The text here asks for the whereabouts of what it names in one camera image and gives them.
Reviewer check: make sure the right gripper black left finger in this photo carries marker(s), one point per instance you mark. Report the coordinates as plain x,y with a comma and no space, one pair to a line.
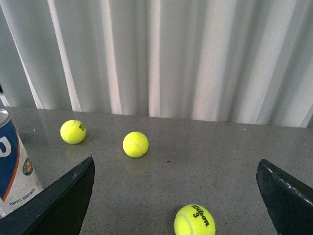
59,209

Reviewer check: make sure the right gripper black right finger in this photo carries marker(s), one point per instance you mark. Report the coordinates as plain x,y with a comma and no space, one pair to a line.
289,202

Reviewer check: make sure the Wilson tennis ball can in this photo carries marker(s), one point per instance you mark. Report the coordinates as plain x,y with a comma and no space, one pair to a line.
19,182

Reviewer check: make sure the tennis ball with black logo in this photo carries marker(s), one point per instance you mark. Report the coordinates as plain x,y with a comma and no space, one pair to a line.
73,132

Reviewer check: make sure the Wilson 3 tennis ball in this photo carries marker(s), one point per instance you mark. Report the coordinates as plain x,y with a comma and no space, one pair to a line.
194,220

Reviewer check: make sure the plain centre tennis ball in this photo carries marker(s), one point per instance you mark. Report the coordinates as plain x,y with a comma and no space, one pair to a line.
135,144

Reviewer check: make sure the white pleated curtain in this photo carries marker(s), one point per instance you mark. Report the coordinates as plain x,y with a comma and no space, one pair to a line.
242,61

